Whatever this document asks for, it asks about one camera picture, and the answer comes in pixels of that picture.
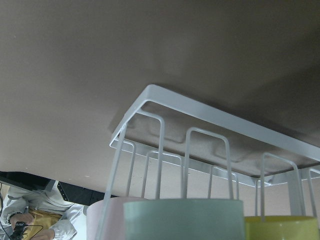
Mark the green cup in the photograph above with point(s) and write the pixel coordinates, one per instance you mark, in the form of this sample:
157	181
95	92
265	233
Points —
185	219

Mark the pink cup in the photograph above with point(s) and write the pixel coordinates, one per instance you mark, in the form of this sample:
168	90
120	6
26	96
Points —
114	228

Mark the yellow cup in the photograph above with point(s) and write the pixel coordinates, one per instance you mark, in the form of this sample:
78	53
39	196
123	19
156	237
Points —
282	227

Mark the person in grey jacket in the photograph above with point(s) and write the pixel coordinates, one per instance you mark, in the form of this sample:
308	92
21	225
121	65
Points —
46	214

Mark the white wire cup rack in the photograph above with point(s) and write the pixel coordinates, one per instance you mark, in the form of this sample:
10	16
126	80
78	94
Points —
169	146

